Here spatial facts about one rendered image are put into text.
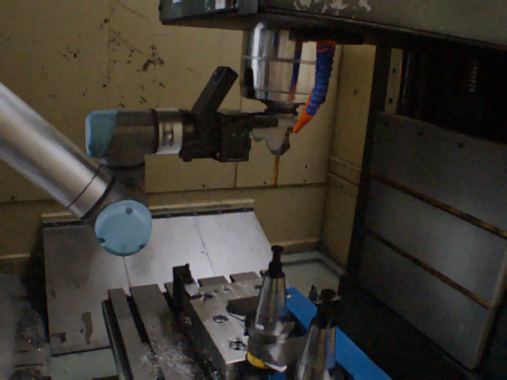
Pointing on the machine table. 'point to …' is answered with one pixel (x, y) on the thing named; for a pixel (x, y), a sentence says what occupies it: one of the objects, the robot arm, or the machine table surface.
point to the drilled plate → (220, 355)
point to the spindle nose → (276, 67)
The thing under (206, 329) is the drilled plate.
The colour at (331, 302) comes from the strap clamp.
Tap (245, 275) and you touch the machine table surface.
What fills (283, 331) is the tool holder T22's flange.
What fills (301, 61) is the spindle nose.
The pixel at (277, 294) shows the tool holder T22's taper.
